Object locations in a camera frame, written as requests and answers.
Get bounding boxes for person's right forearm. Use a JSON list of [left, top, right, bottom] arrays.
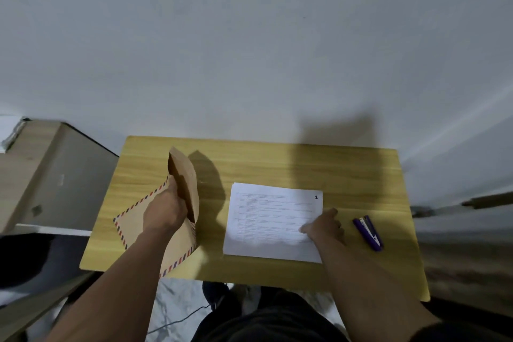
[[310, 237, 441, 342]]

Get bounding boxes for person's left hand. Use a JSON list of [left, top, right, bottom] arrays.
[[142, 175, 189, 235]]

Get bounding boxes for purple stapler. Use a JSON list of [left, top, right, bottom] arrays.
[[352, 215, 384, 252]]

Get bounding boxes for person's right hand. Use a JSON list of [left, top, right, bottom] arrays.
[[298, 207, 345, 244]]

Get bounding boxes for thin black cable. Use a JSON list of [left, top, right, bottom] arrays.
[[146, 304, 213, 335]]

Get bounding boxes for brown striped-border envelope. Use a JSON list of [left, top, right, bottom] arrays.
[[113, 147, 200, 279]]

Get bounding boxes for person's left forearm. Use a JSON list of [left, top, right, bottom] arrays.
[[45, 227, 177, 342]]

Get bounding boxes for black bag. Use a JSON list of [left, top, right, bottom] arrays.
[[0, 234, 56, 290]]

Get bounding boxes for wooden stick handle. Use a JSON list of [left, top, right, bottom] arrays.
[[461, 192, 513, 210]]

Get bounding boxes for black trousers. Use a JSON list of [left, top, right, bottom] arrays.
[[192, 286, 350, 342]]

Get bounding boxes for black shoe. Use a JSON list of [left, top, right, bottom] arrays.
[[202, 281, 232, 310]]

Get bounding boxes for black shirt sleeve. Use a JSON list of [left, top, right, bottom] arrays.
[[409, 320, 513, 342]]

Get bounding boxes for white printed paper sheets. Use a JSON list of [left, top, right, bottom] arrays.
[[223, 182, 324, 264]]

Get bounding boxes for grey wooden cabinet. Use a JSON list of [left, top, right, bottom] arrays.
[[0, 119, 119, 235]]

